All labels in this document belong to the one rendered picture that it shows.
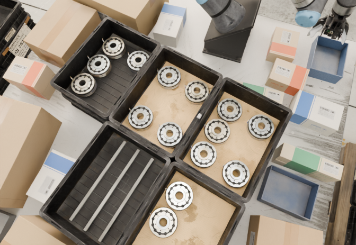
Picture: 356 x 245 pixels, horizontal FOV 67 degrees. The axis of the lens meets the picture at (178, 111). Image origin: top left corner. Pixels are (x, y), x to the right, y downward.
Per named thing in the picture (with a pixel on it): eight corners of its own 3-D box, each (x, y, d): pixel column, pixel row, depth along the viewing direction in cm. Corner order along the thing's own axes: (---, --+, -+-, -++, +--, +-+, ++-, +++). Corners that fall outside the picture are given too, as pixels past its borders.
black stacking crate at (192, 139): (221, 88, 121) (224, 76, 110) (283, 120, 115) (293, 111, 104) (174, 164, 109) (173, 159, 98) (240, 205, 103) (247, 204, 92)
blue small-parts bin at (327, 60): (311, 43, 141) (318, 34, 134) (341, 51, 139) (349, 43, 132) (304, 75, 134) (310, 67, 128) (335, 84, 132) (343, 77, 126)
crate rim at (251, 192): (224, 78, 112) (224, 75, 110) (292, 112, 106) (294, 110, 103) (172, 160, 100) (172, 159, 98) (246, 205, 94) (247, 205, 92)
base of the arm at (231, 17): (225, 9, 131) (213, -6, 125) (250, 3, 119) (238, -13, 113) (212, 34, 128) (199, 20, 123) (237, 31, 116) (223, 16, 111)
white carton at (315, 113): (284, 119, 126) (291, 112, 118) (292, 97, 130) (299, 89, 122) (327, 136, 123) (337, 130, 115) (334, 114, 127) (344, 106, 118)
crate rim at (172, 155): (162, 46, 118) (162, 43, 116) (223, 78, 112) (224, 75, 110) (108, 120, 106) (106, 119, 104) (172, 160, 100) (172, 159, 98)
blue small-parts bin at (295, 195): (256, 199, 114) (260, 199, 107) (267, 166, 119) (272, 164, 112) (303, 220, 111) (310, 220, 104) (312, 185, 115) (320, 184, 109)
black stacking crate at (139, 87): (164, 59, 127) (162, 44, 116) (220, 88, 121) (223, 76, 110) (114, 128, 115) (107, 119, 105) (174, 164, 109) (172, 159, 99)
